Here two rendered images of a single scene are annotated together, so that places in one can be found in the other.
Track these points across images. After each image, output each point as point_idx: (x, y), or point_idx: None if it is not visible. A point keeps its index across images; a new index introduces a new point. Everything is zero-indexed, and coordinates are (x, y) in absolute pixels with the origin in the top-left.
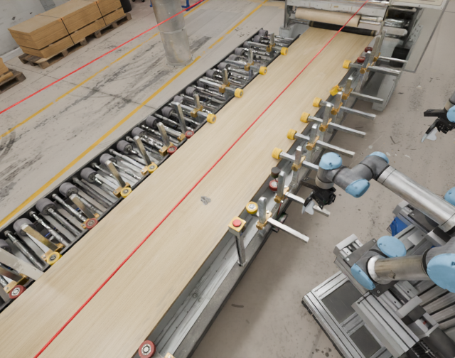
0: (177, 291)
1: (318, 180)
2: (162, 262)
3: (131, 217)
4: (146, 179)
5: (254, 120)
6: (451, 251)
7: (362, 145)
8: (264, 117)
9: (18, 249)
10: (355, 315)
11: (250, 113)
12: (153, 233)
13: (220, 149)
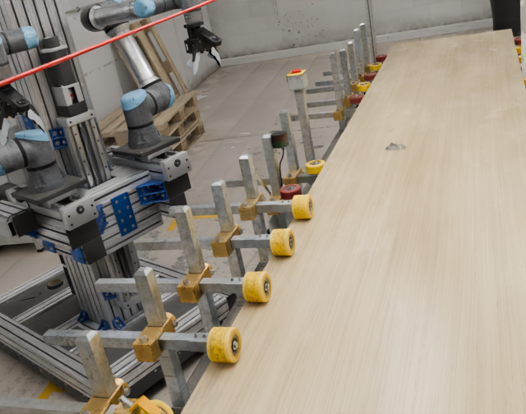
0: (357, 112)
1: (200, 10)
2: (394, 112)
3: (486, 112)
4: None
5: (417, 260)
6: (115, 2)
7: None
8: (389, 276)
9: None
10: (167, 297)
11: (447, 274)
12: (436, 116)
13: (444, 191)
